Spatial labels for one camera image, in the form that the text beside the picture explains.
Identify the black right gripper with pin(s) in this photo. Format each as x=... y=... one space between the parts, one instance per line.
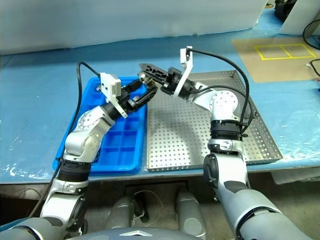
x=171 y=82

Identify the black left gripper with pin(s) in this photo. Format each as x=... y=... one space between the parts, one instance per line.
x=126 y=102

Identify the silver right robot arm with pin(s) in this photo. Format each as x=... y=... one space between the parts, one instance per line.
x=225 y=100

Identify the blue compartment tray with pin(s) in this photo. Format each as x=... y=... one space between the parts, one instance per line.
x=125 y=140

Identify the perforated metal tray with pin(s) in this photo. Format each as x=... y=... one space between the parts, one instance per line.
x=175 y=140

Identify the white backdrop board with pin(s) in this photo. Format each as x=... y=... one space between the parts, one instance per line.
x=125 y=20

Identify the brown cardboard mat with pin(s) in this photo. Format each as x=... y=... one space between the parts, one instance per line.
x=275 y=72

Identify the gray left robot leg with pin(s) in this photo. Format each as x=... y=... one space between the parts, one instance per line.
x=122 y=215

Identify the gray robot leg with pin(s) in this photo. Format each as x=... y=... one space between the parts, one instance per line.
x=122 y=215
x=191 y=215

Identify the gray right robot leg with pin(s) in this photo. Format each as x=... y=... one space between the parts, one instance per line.
x=191 y=215

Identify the black bag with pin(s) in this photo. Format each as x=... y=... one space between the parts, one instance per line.
x=282 y=10

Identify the gray robot torso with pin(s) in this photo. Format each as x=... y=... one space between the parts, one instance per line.
x=140 y=233

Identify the white standing panel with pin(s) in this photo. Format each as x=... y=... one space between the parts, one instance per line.
x=300 y=17

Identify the translucent plastic bin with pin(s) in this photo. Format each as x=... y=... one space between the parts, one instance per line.
x=295 y=177

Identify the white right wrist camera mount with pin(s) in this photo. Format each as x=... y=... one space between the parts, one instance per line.
x=183 y=57

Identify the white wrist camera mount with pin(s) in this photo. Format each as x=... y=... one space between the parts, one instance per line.
x=183 y=57
x=106 y=85

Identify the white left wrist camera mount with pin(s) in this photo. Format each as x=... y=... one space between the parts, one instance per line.
x=106 y=85

